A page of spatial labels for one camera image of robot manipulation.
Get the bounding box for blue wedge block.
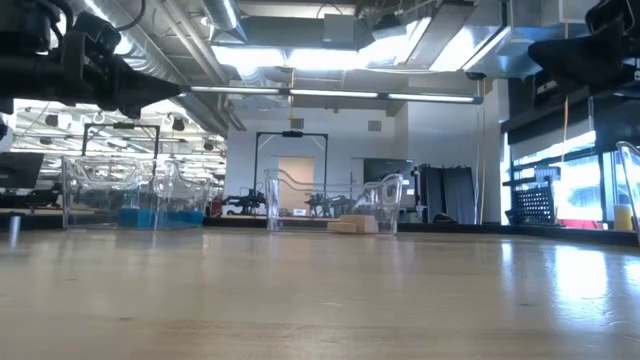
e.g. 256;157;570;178
158;209;206;230

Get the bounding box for beige door panel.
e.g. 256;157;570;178
277;156;316;212

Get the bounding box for black perforated crate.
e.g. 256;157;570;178
503;177;560;225

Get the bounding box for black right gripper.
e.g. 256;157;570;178
527;0;640;87

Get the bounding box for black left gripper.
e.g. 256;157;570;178
0;29;183;121

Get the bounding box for black aluminium table frame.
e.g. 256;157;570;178
0;212;640;247

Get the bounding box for natural wood plank block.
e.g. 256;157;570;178
326;221;359;235

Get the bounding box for grey metal post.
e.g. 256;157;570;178
6;213;23;247

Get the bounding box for silver ventilation duct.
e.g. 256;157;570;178
82;0;246;139

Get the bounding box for black gantry frame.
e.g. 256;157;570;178
253;130;330;214

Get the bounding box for black monitor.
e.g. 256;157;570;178
0;151;46;191
362;158;416;185

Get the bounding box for hanging yellow cable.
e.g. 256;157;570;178
561;94;571;151

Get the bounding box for grey ceiling box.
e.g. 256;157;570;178
322;13;359;50

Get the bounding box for dark curtain panels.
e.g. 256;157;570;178
418;164;482;226

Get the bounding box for natural wood cuboid block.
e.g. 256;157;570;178
339;214;380;235

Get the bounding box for red tray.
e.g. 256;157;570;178
557;218;605;230

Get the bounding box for blue arch block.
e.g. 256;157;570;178
116;207;162;231

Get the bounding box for long ceiling light bar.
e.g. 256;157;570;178
179;83;484;105

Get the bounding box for yellow cylindrical container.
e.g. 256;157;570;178
613;203;635;232

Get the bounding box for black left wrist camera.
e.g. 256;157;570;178
73;10;122;51

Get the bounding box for clear plastic bin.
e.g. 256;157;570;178
263;168;405;235
615;140;640;247
60;154;212;231

